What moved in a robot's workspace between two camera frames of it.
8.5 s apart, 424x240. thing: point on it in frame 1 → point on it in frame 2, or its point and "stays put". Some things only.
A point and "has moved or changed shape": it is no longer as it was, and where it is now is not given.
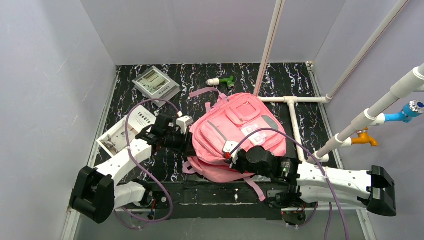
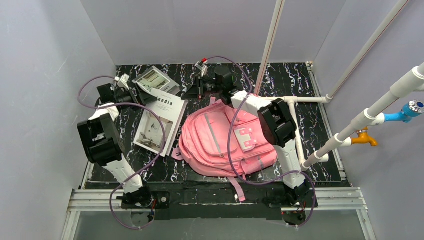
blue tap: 415,108 stays put
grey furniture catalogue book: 155,85 stays put
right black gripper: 238,162 → 199,88
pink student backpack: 232,123 has moved or changed shape
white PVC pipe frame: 412,82 stays put
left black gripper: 189,144 → 133,95
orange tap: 364,138 stays put
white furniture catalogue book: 115,140 → 171,108
